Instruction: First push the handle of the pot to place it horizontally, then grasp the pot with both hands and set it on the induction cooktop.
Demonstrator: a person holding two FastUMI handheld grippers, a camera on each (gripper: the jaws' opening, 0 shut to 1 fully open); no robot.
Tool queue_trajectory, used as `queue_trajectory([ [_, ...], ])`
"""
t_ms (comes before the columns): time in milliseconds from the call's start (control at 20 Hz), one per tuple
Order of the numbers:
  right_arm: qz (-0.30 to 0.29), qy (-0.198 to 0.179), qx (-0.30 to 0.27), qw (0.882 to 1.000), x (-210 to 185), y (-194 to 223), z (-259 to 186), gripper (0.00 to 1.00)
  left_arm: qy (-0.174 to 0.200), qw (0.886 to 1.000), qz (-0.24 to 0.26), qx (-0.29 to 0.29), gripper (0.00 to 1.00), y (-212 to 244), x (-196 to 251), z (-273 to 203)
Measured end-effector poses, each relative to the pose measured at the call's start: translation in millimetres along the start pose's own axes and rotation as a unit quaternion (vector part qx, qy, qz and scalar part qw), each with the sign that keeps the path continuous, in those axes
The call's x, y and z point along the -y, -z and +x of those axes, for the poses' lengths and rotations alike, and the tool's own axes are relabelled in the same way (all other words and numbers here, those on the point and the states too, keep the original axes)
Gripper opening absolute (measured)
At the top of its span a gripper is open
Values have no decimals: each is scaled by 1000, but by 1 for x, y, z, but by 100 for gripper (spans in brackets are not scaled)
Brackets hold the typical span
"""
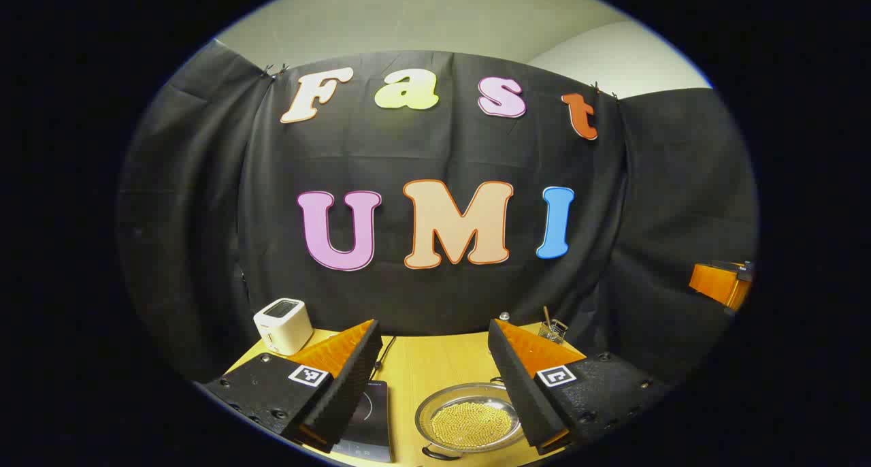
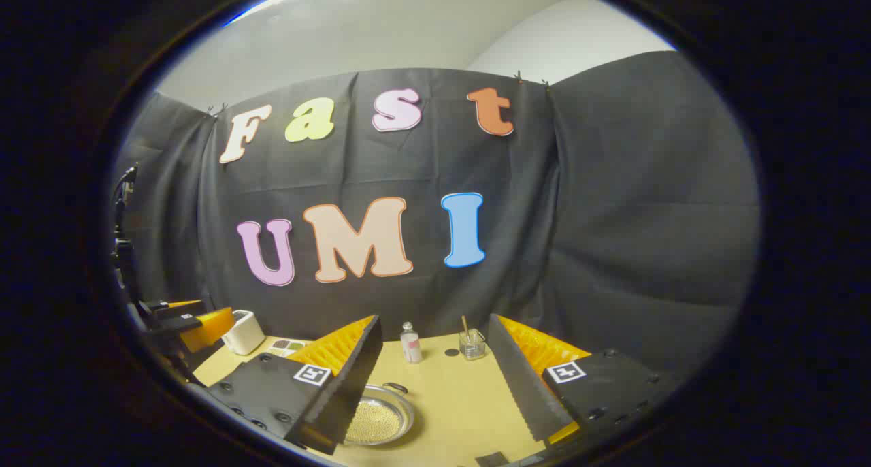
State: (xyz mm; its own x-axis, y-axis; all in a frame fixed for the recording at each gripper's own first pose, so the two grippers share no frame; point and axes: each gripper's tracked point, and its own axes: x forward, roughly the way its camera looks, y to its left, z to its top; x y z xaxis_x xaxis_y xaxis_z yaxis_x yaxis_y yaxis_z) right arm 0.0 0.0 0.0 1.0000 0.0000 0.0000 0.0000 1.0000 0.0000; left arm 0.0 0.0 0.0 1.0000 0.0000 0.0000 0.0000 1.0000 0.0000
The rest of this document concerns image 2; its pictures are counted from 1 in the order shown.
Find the clear glass cup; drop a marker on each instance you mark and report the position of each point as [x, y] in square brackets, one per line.
[472, 348]

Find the wooden stick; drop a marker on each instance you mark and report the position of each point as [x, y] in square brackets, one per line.
[466, 325]

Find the stainless steel pot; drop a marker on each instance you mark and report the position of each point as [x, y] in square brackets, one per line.
[401, 423]

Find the compartment seasoning tray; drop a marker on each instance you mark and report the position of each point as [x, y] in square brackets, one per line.
[286, 348]

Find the small black pad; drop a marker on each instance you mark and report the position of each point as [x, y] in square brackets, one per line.
[491, 459]

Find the cream white plastic box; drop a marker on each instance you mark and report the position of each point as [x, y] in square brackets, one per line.
[243, 333]

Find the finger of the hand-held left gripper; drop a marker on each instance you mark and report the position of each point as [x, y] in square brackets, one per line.
[204, 327]
[173, 308]

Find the pile of soybeans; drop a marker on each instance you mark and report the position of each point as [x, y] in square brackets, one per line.
[374, 423]

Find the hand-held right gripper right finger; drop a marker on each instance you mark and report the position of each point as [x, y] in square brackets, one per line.
[520, 378]

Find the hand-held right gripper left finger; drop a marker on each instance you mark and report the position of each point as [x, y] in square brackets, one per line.
[350, 378]

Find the small bottle with pink label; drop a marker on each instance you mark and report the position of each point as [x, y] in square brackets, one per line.
[410, 348]

